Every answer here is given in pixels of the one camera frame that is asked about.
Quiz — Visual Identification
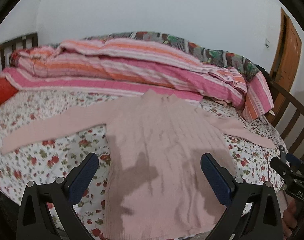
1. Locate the brown wooden door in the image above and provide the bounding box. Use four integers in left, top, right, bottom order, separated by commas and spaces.
265, 6, 303, 117

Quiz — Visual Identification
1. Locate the dark wooden headboard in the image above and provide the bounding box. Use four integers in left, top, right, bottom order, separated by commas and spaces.
0, 32, 38, 72

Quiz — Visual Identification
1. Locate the white wall switch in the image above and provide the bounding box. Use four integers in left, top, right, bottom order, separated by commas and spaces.
264, 39, 270, 48

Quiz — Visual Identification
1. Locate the dark wooden footboard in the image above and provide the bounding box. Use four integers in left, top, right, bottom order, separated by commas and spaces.
256, 65, 304, 161

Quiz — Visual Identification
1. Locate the multicolour patterned blanket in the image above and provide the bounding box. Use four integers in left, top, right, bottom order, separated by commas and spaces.
86, 31, 260, 82

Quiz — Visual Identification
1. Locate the floral bed sheet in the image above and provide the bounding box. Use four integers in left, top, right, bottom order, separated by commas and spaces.
0, 90, 286, 239

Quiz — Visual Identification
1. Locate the pink knit sweater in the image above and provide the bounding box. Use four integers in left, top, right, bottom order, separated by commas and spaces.
2, 91, 275, 239

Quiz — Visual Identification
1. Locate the red pillow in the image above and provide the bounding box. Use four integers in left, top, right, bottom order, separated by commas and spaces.
0, 77, 18, 105

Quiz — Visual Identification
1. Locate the pink striped quilt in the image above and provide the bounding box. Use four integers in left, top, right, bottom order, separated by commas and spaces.
10, 38, 273, 121

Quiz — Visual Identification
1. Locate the person's right hand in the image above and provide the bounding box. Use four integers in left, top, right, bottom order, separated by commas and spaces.
282, 199, 297, 239

